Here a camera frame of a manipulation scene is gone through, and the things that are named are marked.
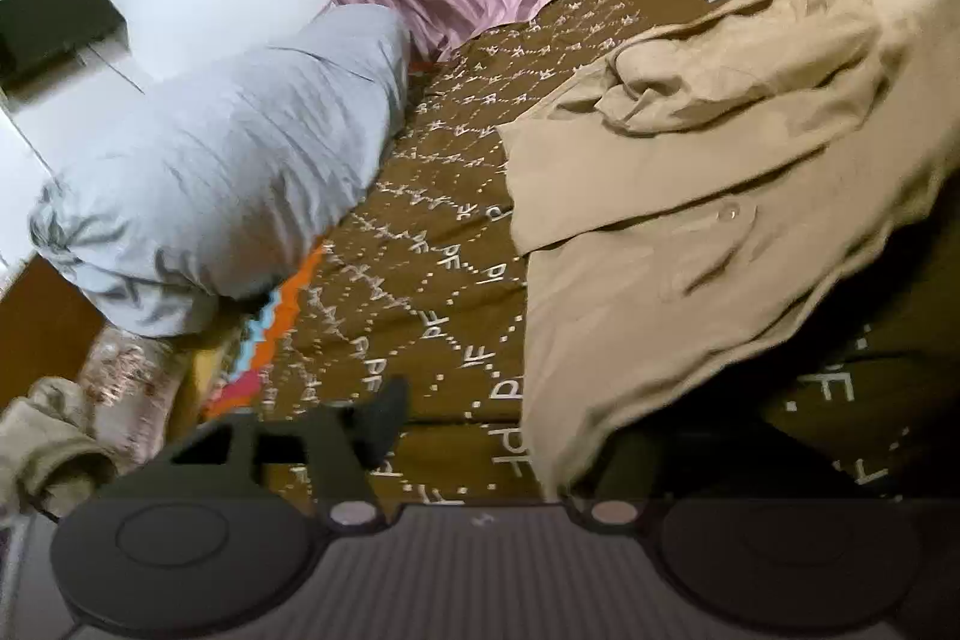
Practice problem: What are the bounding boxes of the beige crumpled cloth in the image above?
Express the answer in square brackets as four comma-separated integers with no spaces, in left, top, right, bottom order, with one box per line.
[0,377,117,513]

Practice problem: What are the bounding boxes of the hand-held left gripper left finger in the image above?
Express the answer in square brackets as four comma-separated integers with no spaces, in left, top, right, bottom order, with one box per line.
[131,377,412,528]

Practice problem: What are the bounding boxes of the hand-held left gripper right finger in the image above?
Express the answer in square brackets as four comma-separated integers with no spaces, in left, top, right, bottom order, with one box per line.
[566,434,676,528]

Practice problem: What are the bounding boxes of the floral patterned pillow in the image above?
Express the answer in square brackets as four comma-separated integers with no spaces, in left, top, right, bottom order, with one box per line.
[75,325,200,461]

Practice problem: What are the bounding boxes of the wooden headboard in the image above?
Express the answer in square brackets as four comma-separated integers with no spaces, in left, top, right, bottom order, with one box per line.
[0,257,106,416]

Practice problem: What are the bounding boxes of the colourful printed blanket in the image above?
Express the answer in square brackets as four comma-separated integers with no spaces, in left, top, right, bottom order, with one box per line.
[202,0,960,506]

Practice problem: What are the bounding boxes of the beige hooded jacket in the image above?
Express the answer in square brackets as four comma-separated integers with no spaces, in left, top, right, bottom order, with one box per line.
[496,0,960,498]

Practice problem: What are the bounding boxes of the grey bedding bundle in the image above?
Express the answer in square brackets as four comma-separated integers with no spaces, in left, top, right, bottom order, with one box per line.
[28,2,412,337]

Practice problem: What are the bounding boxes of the black wall television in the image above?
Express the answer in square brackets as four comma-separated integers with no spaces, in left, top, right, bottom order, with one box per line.
[0,0,128,90]

